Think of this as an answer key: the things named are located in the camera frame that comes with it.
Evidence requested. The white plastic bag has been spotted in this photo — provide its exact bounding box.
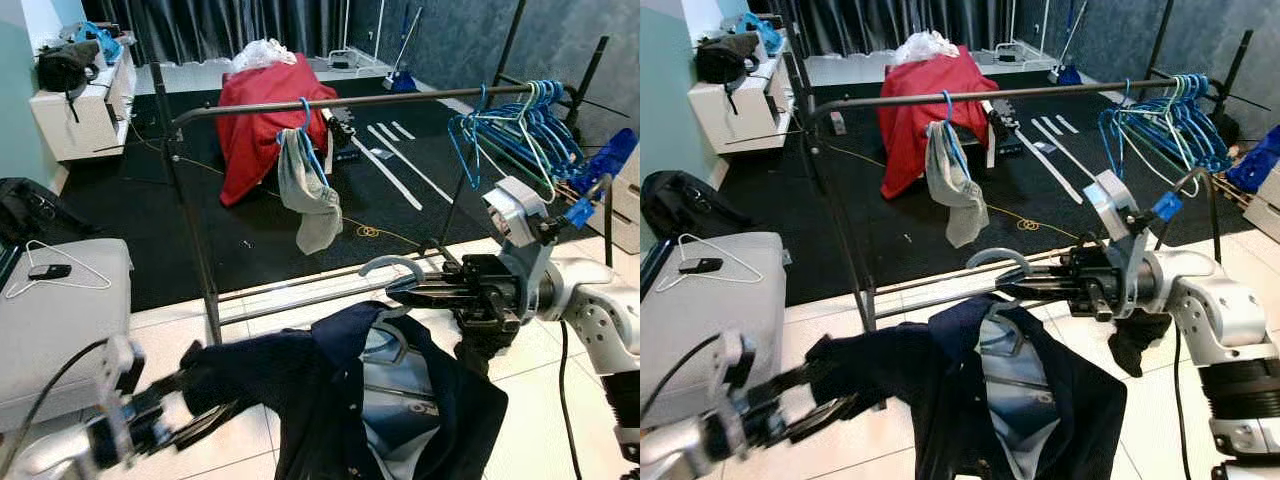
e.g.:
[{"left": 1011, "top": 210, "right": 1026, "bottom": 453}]
[
  {"left": 230, "top": 40, "right": 299, "bottom": 74},
  {"left": 892, "top": 30, "right": 961, "bottom": 66}
]

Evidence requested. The white floor slat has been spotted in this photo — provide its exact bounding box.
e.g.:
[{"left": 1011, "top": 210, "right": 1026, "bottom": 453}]
[
  {"left": 350, "top": 135, "right": 423, "bottom": 211},
  {"left": 368, "top": 122, "right": 453, "bottom": 204},
  {"left": 1015, "top": 128, "right": 1086, "bottom": 204},
  {"left": 1032, "top": 117, "right": 1113, "bottom": 196}
]

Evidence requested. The white wire hanger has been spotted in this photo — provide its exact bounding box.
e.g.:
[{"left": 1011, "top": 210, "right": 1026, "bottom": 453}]
[
  {"left": 655, "top": 233, "right": 766, "bottom": 293},
  {"left": 3, "top": 240, "right": 113, "bottom": 298}
]

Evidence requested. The blue plastic bag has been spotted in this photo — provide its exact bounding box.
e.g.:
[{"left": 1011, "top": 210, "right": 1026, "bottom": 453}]
[
  {"left": 75, "top": 22, "right": 124, "bottom": 65},
  {"left": 738, "top": 12, "right": 786, "bottom": 56}
]

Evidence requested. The white shelf unit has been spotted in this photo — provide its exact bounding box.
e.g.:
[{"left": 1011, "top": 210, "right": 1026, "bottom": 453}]
[
  {"left": 688, "top": 40, "right": 796, "bottom": 156},
  {"left": 30, "top": 48, "right": 137, "bottom": 163}
]

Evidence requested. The black metal device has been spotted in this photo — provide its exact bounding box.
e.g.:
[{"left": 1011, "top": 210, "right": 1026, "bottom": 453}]
[
  {"left": 323, "top": 103, "right": 358, "bottom": 153},
  {"left": 985, "top": 97, "right": 1021, "bottom": 149}
]

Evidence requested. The silver metal hanger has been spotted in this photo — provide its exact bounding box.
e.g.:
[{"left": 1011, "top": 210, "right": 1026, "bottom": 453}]
[
  {"left": 356, "top": 255, "right": 429, "bottom": 303},
  {"left": 963, "top": 247, "right": 1034, "bottom": 296}
]

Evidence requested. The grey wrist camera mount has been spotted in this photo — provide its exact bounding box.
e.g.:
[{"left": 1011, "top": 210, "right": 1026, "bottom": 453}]
[
  {"left": 1085, "top": 170, "right": 1156, "bottom": 319},
  {"left": 708, "top": 330, "right": 759, "bottom": 456},
  {"left": 482, "top": 176, "right": 556, "bottom": 323},
  {"left": 92, "top": 335, "right": 148, "bottom": 466}
]

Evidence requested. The white low platform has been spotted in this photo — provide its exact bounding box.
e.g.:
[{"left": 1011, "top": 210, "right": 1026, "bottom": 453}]
[
  {"left": 135, "top": 55, "right": 401, "bottom": 96},
  {"left": 800, "top": 48, "right": 1061, "bottom": 86}
]

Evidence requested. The red cloth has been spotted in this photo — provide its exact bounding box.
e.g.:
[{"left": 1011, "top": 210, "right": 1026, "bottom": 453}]
[
  {"left": 878, "top": 48, "right": 1001, "bottom": 199},
  {"left": 217, "top": 55, "right": 341, "bottom": 207}
]

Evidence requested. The black backpack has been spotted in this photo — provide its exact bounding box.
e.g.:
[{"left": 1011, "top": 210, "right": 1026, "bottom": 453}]
[
  {"left": 0, "top": 178, "right": 73, "bottom": 243},
  {"left": 642, "top": 170, "right": 746, "bottom": 241}
]

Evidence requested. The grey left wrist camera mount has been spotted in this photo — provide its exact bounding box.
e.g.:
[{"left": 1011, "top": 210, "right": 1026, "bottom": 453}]
[
  {"left": 708, "top": 330, "right": 759, "bottom": 456},
  {"left": 92, "top": 335, "right": 148, "bottom": 466}
]

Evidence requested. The black clothes rack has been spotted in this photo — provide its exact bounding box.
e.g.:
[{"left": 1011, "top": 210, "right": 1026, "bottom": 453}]
[
  {"left": 780, "top": 0, "right": 1271, "bottom": 336},
  {"left": 148, "top": 0, "right": 626, "bottom": 346}
]

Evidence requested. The thin black rod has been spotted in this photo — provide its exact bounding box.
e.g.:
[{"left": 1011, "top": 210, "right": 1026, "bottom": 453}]
[
  {"left": 93, "top": 140, "right": 179, "bottom": 155},
  {"left": 725, "top": 131, "right": 816, "bottom": 147}
]

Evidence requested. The grey ottoman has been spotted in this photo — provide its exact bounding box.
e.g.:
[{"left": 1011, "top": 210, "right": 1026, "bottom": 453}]
[
  {"left": 0, "top": 238, "right": 136, "bottom": 433},
  {"left": 640, "top": 232, "right": 789, "bottom": 426}
]

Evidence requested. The dark curtain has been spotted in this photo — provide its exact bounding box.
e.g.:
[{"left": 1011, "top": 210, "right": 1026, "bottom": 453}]
[
  {"left": 85, "top": 0, "right": 351, "bottom": 66},
  {"left": 750, "top": 0, "right": 1016, "bottom": 59}
]

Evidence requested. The wooden pallet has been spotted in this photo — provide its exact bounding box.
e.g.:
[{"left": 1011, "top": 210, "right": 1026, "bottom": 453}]
[{"left": 1225, "top": 168, "right": 1263, "bottom": 206}]

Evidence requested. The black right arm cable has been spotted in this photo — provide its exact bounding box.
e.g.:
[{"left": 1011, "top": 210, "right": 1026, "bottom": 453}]
[
  {"left": 555, "top": 172, "right": 616, "bottom": 480},
  {"left": 1150, "top": 165, "right": 1223, "bottom": 480}
]

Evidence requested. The grey beige garment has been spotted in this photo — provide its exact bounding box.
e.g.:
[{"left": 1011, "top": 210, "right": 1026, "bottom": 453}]
[
  {"left": 925, "top": 122, "right": 991, "bottom": 249},
  {"left": 277, "top": 128, "right": 344, "bottom": 256}
]

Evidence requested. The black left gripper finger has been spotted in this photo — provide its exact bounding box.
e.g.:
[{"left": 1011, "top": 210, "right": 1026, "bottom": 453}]
[
  {"left": 172, "top": 400, "right": 246, "bottom": 446},
  {"left": 780, "top": 362, "right": 856, "bottom": 403},
  {"left": 165, "top": 368, "right": 236, "bottom": 406},
  {"left": 788, "top": 395, "right": 866, "bottom": 441}
]

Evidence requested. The navy printed shirt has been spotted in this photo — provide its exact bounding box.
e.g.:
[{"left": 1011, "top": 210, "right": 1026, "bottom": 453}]
[
  {"left": 803, "top": 293, "right": 1131, "bottom": 480},
  {"left": 178, "top": 298, "right": 511, "bottom": 480}
]

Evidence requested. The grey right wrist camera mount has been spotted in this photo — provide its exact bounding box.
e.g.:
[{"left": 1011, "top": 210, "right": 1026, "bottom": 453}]
[
  {"left": 1085, "top": 170, "right": 1156, "bottom": 319},
  {"left": 482, "top": 176, "right": 556, "bottom": 323}
]

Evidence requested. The black handbag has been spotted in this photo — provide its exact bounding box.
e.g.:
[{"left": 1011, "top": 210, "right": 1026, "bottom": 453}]
[
  {"left": 697, "top": 33, "right": 763, "bottom": 89},
  {"left": 37, "top": 40, "right": 101, "bottom": 98}
]

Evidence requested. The white box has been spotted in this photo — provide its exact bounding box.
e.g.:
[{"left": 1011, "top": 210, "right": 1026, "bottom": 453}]
[
  {"left": 608, "top": 150, "right": 641, "bottom": 256},
  {"left": 1245, "top": 165, "right": 1280, "bottom": 244}
]

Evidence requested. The black floor bag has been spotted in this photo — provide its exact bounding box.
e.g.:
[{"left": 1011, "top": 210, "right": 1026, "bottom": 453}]
[{"left": 1212, "top": 110, "right": 1243, "bottom": 151}]

